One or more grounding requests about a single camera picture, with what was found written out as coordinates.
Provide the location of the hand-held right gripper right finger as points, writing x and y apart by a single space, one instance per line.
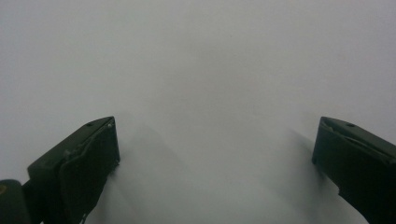
358 158

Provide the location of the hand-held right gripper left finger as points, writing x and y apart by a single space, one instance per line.
79 165

